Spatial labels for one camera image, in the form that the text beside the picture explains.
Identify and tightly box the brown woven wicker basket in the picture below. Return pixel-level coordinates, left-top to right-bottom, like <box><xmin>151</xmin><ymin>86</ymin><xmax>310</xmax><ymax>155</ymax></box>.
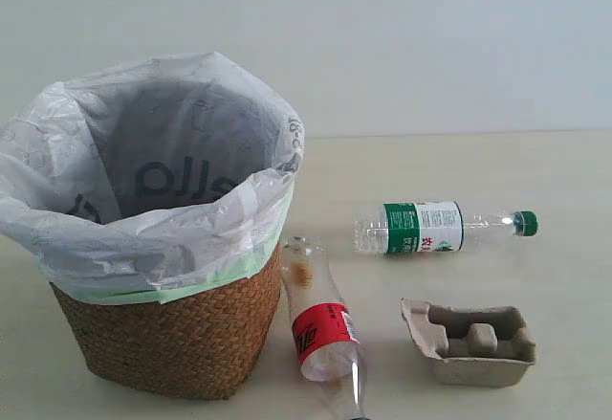
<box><xmin>52</xmin><ymin>249</ymin><xmax>281</xmax><ymax>400</ymax></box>

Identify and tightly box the white plastic bin liner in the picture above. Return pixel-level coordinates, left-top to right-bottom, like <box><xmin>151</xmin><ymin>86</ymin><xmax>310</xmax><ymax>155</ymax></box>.
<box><xmin>1</xmin><ymin>53</ymin><xmax>304</xmax><ymax>305</ymax></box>

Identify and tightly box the red label clear bottle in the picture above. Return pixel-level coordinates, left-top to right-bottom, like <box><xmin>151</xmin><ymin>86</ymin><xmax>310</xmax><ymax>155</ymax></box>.
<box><xmin>280</xmin><ymin>236</ymin><xmax>368</xmax><ymax>419</ymax></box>

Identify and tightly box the green label water bottle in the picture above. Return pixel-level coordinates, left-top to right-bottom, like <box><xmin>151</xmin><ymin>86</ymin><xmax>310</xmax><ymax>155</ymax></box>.
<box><xmin>354</xmin><ymin>200</ymin><xmax>538</xmax><ymax>254</ymax></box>

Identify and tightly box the grey cardboard pulp tray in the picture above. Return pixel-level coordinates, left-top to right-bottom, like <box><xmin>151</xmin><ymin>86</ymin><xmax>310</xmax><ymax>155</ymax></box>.
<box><xmin>401</xmin><ymin>298</ymin><xmax>536</xmax><ymax>388</ymax></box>

